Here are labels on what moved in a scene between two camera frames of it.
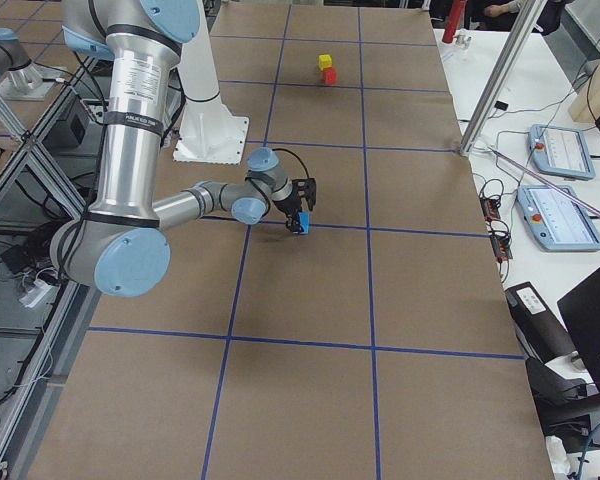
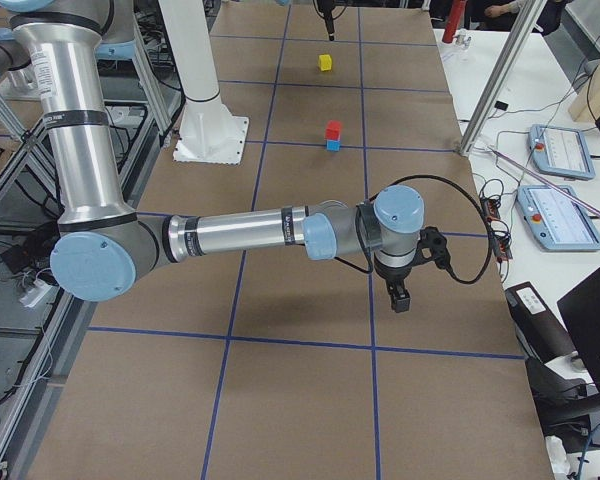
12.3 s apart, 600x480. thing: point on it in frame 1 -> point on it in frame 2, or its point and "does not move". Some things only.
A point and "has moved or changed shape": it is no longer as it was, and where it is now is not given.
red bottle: x=457 y=10 does not move
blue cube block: x=304 y=220 has moved or changed shape
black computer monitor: x=593 y=314 does not move
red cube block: x=329 y=76 -> x=333 y=130
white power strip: x=40 y=294 does not move
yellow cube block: x=325 y=61 does not move
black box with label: x=539 y=326 does not move
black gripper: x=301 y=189 -> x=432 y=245
